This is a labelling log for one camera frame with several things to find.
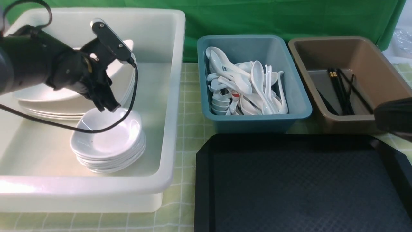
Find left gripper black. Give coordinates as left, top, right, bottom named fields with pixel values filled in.
left=45, top=49, right=121, bottom=112

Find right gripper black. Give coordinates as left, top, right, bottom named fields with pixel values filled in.
left=374, top=97, right=412, bottom=142

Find large white square plate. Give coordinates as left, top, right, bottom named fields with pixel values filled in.
left=12, top=59, right=135, bottom=104

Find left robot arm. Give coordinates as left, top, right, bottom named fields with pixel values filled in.
left=1, top=24, right=132, bottom=111

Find stack of white square plates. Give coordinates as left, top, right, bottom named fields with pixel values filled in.
left=18, top=65, right=135, bottom=118

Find stack of small white bowls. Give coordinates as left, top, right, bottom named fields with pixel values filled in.
left=70, top=110, right=146, bottom=173

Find brown plastic bin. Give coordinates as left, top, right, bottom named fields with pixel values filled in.
left=288, top=36, right=411, bottom=134

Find black chopsticks in bin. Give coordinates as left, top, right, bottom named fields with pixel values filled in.
left=310, top=68, right=374, bottom=116

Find green backdrop cloth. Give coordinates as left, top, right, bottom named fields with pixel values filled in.
left=3, top=0, right=407, bottom=63

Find large white plastic tub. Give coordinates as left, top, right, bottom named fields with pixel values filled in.
left=1, top=8, right=185, bottom=212

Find green checkered tablecloth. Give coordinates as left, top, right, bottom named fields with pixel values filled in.
left=0, top=63, right=412, bottom=232

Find pile of white spoons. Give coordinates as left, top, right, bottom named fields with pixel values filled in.
left=205, top=46, right=289, bottom=116

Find teal plastic bin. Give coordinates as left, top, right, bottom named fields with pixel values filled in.
left=197, top=35, right=312, bottom=133

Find black serving tray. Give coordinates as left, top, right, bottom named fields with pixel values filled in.
left=194, top=134, right=412, bottom=232

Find black cable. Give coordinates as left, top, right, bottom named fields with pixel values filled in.
left=0, top=0, right=139, bottom=134

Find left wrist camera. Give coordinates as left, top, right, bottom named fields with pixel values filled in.
left=80, top=18, right=136, bottom=67

